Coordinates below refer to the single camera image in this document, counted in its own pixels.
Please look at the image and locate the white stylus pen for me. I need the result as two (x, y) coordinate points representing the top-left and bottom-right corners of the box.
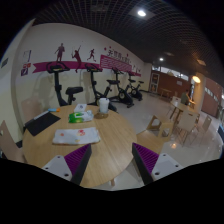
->
(33, 111), (49, 120)

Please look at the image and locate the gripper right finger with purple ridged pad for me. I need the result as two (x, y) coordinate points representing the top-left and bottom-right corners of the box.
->
(131, 142), (184, 186)

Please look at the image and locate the white chair right group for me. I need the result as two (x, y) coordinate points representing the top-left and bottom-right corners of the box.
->
(176, 111), (198, 144)

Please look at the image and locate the low wooden stool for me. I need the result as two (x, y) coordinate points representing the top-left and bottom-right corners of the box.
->
(147, 115), (174, 138)

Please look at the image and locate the green wet wipes pack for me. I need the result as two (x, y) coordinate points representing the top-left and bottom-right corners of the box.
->
(68, 110), (93, 123)

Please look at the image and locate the person in green shirt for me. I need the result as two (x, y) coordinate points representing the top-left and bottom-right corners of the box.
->
(181, 90), (190, 105)

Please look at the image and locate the orange blue marker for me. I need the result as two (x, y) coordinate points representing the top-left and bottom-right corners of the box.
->
(48, 108), (60, 112)

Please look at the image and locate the round wooden table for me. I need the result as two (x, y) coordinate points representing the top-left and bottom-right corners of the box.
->
(23, 105), (137, 188)

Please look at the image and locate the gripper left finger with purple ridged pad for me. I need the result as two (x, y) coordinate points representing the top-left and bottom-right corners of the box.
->
(42, 143), (93, 186)

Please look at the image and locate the white table right side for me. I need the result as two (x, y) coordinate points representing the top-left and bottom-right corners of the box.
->
(170, 102), (196, 117)

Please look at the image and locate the white plastic cup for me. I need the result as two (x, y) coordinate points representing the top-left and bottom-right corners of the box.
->
(99, 98), (109, 114)

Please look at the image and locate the small white box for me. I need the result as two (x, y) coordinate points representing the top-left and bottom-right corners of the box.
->
(74, 104), (87, 112)

